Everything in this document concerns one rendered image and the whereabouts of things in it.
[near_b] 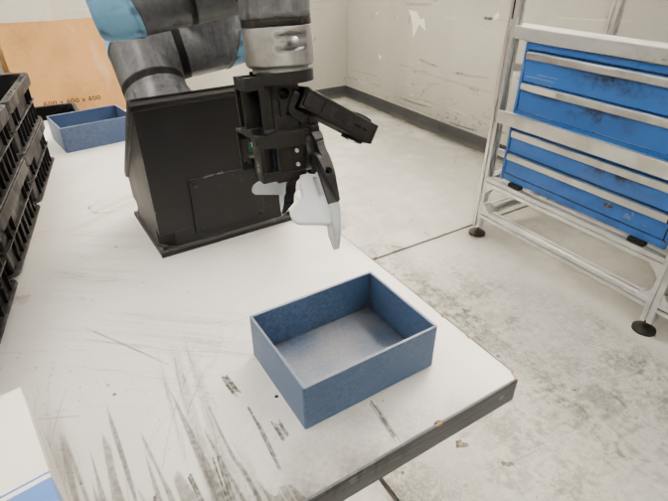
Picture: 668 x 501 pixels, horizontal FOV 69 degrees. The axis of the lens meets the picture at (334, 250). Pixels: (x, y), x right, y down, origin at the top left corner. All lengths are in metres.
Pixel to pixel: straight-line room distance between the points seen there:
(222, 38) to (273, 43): 0.47
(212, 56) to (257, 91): 0.47
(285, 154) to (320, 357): 0.29
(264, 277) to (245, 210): 0.17
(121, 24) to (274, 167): 0.22
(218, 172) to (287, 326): 0.35
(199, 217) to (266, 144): 0.42
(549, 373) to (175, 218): 1.31
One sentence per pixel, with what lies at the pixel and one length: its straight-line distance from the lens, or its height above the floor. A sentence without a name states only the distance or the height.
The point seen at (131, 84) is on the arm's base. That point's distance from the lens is 0.97.
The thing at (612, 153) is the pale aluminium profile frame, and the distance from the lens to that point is 1.93.
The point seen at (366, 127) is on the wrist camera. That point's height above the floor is 1.00.
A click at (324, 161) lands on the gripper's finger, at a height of 0.98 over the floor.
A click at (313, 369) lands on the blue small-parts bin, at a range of 0.67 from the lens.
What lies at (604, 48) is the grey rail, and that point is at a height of 0.91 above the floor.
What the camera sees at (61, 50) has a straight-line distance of 3.79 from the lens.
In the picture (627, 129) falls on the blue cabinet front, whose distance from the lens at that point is 1.94.
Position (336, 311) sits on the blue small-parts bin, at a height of 0.72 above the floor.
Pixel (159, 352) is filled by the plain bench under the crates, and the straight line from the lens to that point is 0.74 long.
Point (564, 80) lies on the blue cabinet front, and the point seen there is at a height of 0.78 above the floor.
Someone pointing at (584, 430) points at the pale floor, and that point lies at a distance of 1.66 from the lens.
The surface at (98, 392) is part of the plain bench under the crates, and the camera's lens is 0.72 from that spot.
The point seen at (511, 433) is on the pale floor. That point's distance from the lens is 1.57.
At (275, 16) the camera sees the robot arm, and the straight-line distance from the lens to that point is 0.54.
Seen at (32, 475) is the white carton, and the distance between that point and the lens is 0.54.
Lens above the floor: 1.19
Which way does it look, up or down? 32 degrees down
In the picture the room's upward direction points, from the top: straight up
